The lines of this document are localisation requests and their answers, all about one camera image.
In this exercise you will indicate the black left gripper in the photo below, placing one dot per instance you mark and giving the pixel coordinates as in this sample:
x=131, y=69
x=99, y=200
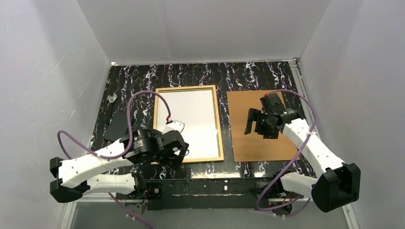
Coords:
x=175, y=150

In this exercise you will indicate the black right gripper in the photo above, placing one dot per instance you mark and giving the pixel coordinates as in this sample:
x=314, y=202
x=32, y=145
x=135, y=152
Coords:
x=257, y=123

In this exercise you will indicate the brown backing board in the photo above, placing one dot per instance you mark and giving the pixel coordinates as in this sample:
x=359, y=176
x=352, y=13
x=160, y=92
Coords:
x=253, y=147

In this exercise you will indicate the landscape photo print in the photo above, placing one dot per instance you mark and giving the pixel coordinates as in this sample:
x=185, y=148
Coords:
x=193, y=123

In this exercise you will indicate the green picture frame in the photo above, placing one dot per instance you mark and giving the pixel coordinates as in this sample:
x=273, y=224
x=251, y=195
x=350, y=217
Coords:
x=155, y=110

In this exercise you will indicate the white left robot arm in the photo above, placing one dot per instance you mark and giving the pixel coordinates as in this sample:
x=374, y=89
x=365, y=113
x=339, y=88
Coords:
x=78, y=177

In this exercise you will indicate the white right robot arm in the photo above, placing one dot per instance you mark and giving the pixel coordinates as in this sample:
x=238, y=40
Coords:
x=336, y=183

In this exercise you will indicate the black flat stand plate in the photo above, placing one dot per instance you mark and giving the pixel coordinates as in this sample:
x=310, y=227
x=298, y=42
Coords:
x=117, y=128

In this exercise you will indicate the small silver clip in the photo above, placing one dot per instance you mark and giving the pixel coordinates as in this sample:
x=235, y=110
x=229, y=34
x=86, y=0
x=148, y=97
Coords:
x=112, y=98

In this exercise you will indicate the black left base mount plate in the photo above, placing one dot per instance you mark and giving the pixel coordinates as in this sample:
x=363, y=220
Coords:
x=153, y=191

